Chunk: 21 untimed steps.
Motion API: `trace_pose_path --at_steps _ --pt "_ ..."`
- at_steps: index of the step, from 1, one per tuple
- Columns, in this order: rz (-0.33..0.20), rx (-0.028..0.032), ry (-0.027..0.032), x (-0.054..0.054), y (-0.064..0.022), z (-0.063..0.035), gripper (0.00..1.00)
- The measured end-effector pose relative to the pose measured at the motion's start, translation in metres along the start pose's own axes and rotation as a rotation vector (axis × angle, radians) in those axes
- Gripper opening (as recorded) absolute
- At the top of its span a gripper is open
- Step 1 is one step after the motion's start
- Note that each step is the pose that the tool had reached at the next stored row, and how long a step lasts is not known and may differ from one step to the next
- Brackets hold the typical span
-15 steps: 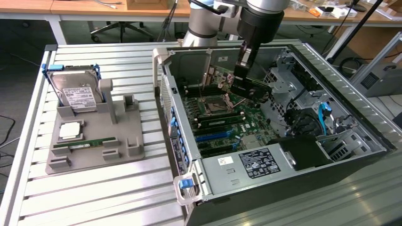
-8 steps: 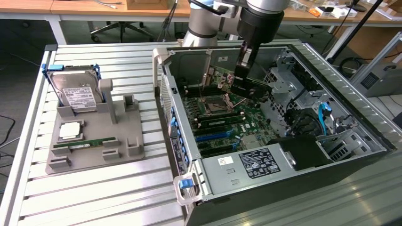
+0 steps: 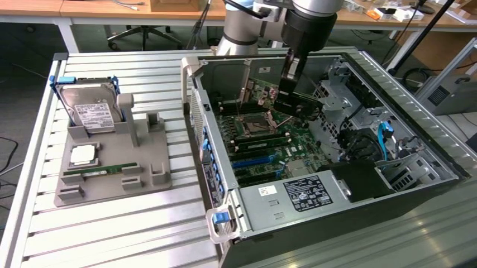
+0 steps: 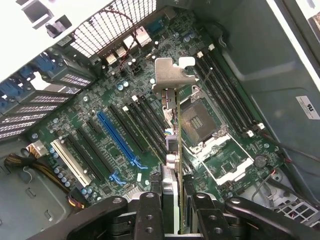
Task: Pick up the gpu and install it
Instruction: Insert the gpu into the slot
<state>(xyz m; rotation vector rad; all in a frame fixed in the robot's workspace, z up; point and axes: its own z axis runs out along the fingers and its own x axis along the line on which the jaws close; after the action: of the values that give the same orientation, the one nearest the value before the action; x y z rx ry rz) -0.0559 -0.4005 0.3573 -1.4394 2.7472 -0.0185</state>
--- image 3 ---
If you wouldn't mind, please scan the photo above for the brown cardboard box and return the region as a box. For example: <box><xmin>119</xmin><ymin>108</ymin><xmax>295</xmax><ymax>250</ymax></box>
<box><xmin>149</xmin><ymin>0</ymin><xmax>210</xmax><ymax>12</ymax></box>

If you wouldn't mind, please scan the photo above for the black office chair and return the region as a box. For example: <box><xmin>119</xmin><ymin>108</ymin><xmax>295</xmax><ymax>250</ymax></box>
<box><xmin>107</xmin><ymin>24</ymin><xmax>184</xmax><ymax>51</ymax></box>

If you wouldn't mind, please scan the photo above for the grey tower computer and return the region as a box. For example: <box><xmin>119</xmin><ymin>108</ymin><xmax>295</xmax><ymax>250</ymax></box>
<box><xmin>413</xmin><ymin>74</ymin><xmax>477</xmax><ymax>116</ymax></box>

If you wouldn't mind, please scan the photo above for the green motherboard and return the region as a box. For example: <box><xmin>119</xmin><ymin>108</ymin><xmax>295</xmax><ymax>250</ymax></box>
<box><xmin>215</xmin><ymin>96</ymin><xmax>338</xmax><ymax>188</ymax></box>

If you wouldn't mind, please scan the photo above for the blue SATA wire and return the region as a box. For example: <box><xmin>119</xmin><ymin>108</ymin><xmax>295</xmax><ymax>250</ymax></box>
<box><xmin>377</xmin><ymin>120</ymin><xmax>395</xmax><ymax>163</ymax></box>

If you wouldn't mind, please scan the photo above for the green RAM stick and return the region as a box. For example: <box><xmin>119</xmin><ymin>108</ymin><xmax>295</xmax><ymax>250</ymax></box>
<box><xmin>61</xmin><ymin>162</ymin><xmax>139</xmax><ymax>177</ymax></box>

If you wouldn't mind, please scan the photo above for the grey power supply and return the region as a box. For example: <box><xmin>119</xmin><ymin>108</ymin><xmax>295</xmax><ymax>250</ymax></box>
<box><xmin>238</xmin><ymin>169</ymin><xmax>354</xmax><ymax>233</ymax></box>

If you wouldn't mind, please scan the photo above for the white device box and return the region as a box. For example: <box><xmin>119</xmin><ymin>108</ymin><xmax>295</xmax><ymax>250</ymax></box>
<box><xmin>371</xmin><ymin>7</ymin><xmax>426</xmax><ymax>22</ymax></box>

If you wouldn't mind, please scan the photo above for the black stand pole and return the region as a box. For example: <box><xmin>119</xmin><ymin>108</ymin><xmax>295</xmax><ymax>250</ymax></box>
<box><xmin>385</xmin><ymin>0</ymin><xmax>457</xmax><ymax>74</ymax></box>

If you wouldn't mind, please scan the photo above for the blue disk caddy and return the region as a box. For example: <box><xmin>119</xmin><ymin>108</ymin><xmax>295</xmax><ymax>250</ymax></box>
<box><xmin>48</xmin><ymin>74</ymin><xmax>120</xmax><ymax>127</ymax></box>

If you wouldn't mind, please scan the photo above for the green graphics card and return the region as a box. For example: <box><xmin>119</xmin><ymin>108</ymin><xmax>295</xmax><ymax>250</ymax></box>
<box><xmin>238</xmin><ymin>58</ymin><xmax>325</xmax><ymax>122</ymax></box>

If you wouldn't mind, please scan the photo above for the dark RAM stick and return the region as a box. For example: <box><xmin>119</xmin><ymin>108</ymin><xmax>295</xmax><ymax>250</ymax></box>
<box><xmin>236</xmin><ymin>138</ymin><xmax>291</xmax><ymax>154</ymax></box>

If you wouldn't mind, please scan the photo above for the long black expansion slot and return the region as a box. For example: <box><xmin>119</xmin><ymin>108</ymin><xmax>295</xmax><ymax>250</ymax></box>
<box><xmin>228</xmin><ymin>150</ymin><xmax>270</xmax><ymax>162</ymax></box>
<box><xmin>235</xmin><ymin>168</ymin><xmax>280</xmax><ymax>181</ymax></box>
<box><xmin>238</xmin><ymin>174</ymin><xmax>286</xmax><ymax>188</ymax></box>

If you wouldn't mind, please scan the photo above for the grey parts rack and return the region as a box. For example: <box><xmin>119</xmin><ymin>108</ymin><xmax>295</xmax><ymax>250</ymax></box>
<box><xmin>53</xmin><ymin>93</ymin><xmax>172</xmax><ymax>208</ymax></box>

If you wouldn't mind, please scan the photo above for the silver hard disk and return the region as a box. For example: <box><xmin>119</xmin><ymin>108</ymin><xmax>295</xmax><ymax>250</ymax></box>
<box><xmin>55</xmin><ymin>83</ymin><xmax>124</xmax><ymax>131</ymax></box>

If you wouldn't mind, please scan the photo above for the black wire bundle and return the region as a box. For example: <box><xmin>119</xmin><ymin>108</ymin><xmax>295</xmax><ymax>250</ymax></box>
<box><xmin>333</xmin><ymin>130</ymin><xmax>379</xmax><ymax>164</ymax></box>

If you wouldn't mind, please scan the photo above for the silver CPU chip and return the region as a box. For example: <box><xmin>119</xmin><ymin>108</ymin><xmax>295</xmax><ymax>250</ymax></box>
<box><xmin>69</xmin><ymin>144</ymin><xmax>99</xmax><ymax>166</ymax></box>

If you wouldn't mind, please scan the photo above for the black camera cable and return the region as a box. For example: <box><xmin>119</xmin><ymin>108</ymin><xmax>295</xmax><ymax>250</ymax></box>
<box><xmin>184</xmin><ymin>0</ymin><xmax>271</xmax><ymax>51</ymax></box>

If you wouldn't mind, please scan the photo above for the CPU socket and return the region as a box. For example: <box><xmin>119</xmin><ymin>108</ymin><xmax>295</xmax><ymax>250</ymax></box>
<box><xmin>240</xmin><ymin>113</ymin><xmax>279</xmax><ymax>140</ymax></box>

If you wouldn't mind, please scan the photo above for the white cable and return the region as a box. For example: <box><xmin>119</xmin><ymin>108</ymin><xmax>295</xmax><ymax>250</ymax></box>
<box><xmin>113</xmin><ymin>0</ymin><xmax>141</xmax><ymax>11</ymax></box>

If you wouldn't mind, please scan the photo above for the wooden desk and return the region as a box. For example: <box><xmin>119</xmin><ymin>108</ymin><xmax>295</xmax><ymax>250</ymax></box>
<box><xmin>0</xmin><ymin>0</ymin><xmax>228</xmax><ymax>54</ymax></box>
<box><xmin>308</xmin><ymin>0</ymin><xmax>477</xmax><ymax>66</ymax></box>

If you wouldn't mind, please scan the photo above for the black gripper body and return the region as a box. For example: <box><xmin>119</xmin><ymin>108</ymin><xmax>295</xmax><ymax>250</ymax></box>
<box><xmin>279</xmin><ymin>9</ymin><xmax>339</xmax><ymax>54</ymax></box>

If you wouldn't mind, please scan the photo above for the black plastic shroud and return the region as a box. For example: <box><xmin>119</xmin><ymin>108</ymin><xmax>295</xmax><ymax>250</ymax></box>
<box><xmin>318</xmin><ymin>159</ymin><xmax>398</xmax><ymax>203</ymax></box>

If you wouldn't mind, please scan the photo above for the metal socket cover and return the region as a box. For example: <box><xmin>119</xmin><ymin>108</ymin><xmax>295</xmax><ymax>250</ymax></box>
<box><xmin>264</xmin><ymin>109</ymin><xmax>299</xmax><ymax>130</ymax></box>

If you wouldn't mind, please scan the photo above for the black open PC case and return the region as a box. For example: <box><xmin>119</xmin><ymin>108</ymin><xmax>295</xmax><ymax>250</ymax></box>
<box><xmin>180</xmin><ymin>52</ymin><xmax>473</xmax><ymax>268</ymax></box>

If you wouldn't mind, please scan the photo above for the silver chipset heat sink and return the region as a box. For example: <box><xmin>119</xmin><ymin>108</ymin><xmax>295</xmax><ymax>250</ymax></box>
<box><xmin>284</xmin><ymin>161</ymin><xmax>311</xmax><ymax>177</ymax></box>

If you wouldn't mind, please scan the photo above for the metal disk bay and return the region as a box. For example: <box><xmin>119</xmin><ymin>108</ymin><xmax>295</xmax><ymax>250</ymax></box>
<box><xmin>308</xmin><ymin>79</ymin><xmax>385</xmax><ymax>132</ymax></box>
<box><xmin>373</xmin><ymin>152</ymin><xmax>445</xmax><ymax>194</ymax></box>

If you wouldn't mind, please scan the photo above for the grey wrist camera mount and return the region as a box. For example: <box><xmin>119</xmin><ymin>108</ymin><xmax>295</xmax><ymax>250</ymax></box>
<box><xmin>252</xmin><ymin>3</ymin><xmax>283</xmax><ymax>23</ymax></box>

